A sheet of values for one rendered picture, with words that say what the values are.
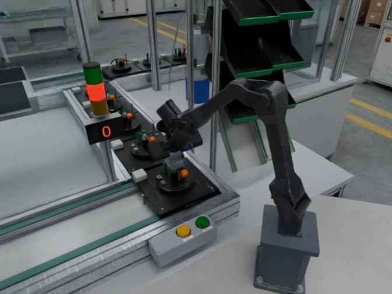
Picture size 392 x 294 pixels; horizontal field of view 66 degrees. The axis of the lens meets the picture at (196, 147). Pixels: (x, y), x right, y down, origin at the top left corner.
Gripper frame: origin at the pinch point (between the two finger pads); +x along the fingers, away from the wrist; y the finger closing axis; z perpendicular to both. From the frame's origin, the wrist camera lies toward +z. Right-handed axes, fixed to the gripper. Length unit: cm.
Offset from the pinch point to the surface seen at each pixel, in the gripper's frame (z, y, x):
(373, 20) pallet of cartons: 234, -772, 298
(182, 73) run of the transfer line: 79, -71, 87
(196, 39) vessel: 67, -57, 33
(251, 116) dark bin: -1.8, -26.4, -13.6
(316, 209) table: -41, -44, 0
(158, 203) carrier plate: -14.4, 10.0, 6.7
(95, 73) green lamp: 24.5, 18.7, -17.0
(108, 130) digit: 12.5, 18.0, -1.8
